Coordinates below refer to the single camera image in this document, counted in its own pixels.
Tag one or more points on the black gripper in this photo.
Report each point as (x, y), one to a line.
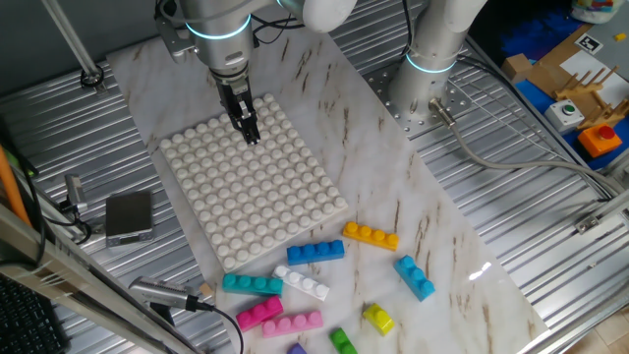
(233, 88)

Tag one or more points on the blue four-stud block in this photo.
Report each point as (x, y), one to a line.
(314, 253)

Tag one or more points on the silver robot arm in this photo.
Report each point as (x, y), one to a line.
(221, 44)

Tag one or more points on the white studded baseplate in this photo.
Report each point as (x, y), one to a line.
(245, 206)

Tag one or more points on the white marble board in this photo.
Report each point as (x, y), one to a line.
(373, 162)

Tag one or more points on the silver digital scale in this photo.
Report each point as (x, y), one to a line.
(129, 216)

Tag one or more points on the teal four-stud block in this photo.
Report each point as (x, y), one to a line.
(250, 286)

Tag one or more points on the orange four-stud block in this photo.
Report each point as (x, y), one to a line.
(371, 236)

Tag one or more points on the white four-stud block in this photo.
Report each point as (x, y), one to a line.
(302, 284)

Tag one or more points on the silver tripod pole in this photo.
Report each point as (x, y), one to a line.
(74, 44)

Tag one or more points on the magenta three-stud block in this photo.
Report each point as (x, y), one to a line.
(258, 314)

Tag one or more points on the pink four-stud block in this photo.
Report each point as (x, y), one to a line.
(292, 325)

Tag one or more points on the light blue three-stud block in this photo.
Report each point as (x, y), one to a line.
(415, 279)

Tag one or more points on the purple two-stud block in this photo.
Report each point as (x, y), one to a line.
(297, 350)

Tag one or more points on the yellow two-stud block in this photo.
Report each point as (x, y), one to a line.
(379, 320)

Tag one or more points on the green two-stud block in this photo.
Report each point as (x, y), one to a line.
(343, 343)

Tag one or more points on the orange pole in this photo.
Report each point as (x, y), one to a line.
(11, 187)

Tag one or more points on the small cardboard box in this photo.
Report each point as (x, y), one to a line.
(516, 66)

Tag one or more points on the black keyboard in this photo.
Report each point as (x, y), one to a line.
(24, 324)

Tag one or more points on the brown cardboard sheet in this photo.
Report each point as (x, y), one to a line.
(545, 74)

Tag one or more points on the grey green-button box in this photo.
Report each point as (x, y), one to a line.
(565, 118)

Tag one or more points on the wooden peg rack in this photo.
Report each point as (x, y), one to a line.
(580, 88)

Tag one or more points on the white paper sheet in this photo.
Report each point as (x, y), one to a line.
(577, 64)

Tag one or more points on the black white marker tag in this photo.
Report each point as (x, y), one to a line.
(588, 43)

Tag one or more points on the orange emergency stop button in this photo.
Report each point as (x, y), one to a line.
(597, 142)

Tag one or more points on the bag of toys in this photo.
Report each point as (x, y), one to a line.
(594, 10)

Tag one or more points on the tiny yellow block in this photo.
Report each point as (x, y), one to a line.
(620, 37)

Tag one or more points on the grey wrist mount bracket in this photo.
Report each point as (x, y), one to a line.
(172, 37)

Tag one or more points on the small silver clamped camera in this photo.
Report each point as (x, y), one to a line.
(74, 192)

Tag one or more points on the aluminium frame bar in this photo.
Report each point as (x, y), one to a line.
(74, 280)

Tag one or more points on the small metal bracket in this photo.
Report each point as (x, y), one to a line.
(587, 223)

